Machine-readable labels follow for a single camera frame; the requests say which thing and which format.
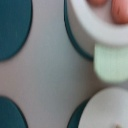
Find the pink toy pot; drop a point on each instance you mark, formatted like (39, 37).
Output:
(93, 32)

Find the pink pot lid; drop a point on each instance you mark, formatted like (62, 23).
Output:
(107, 109)

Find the pink toy stove board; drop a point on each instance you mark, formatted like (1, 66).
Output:
(49, 77)

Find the black burner back left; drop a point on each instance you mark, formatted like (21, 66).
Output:
(75, 117)

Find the black burner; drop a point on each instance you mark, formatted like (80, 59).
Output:
(10, 115)
(15, 24)
(75, 117)

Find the black burner front right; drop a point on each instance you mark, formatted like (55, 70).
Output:
(15, 24)

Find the red toy strawberry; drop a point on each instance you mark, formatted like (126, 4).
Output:
(119, 11)
(97, 2)

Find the black burner back right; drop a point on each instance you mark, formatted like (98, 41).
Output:
(10, 115)

